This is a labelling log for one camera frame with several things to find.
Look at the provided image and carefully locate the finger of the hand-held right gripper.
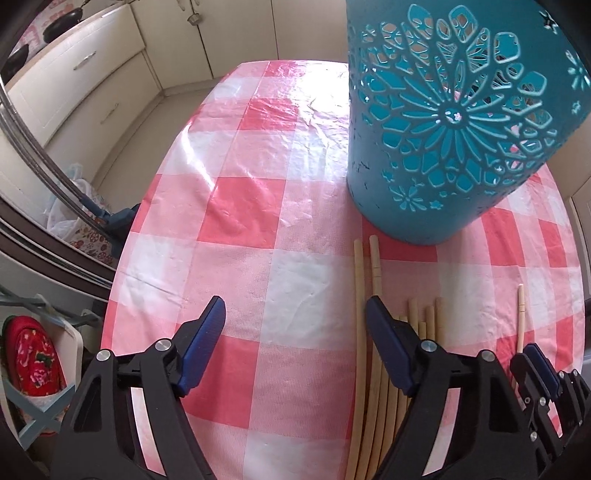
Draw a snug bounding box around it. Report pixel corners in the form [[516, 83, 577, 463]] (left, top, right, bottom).
[[523, 343, 591, 435], [509, 353, 563, 463]]

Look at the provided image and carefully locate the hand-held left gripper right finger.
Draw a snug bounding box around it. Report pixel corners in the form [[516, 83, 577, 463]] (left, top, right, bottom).
[[365, 295, 555, 480]]

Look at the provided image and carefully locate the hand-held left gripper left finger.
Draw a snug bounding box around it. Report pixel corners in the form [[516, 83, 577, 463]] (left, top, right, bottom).
[[55, 295, 227, 480]]

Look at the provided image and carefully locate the teal cutout plastic basket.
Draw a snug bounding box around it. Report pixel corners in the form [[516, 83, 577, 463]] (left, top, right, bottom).
[[346, 0, 583, 246]]

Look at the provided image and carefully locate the white plastic rack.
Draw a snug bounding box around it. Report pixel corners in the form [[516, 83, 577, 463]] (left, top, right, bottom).
[[41, 318, 85, 393]]

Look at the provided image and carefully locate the pink checkered tablecloth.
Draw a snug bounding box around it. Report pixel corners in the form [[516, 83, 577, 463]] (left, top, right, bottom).
[[99, 59, 583, 480]]

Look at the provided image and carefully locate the blue dustpan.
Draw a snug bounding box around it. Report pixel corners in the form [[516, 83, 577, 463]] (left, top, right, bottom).
[[81, 196, 142, 240]]

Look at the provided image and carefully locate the floral cloth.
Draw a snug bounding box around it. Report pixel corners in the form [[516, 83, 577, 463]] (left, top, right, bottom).
[[67, 226, 117, 267]]

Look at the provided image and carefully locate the red floral bag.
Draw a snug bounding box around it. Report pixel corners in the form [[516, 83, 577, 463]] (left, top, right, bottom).
[[3, 316, 68, 398]]

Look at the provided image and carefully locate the white plastic bag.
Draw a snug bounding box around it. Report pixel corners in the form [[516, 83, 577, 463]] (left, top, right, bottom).
[[44, 161, 101, 241]]

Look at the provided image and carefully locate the chrome tube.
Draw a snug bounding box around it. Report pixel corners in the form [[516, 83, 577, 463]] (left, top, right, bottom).
[[0, 76, 109, 227]]

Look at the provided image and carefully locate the cream drawer cabinet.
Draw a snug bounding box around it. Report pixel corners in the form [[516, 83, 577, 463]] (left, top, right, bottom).
[[6, 4, 163, 145]]

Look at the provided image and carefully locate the cream door cabinet row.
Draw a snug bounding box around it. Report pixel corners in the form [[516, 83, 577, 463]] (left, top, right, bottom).
[[130, 0, 352, 94]]

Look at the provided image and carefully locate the black pan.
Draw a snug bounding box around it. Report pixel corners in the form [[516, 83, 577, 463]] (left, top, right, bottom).
[[2, 44, 33, 82]]

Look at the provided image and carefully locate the black wok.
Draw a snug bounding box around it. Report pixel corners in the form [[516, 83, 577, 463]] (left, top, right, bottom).
[[41, 0, 90, 40]]

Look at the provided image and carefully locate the grey metal folding frame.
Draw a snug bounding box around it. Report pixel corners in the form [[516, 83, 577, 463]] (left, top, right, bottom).
[[0, 285, 100, 446]]

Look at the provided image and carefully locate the pink patterned wall sticker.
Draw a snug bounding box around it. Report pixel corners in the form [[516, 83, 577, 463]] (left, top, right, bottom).
[[13, 0, 61, 52]]

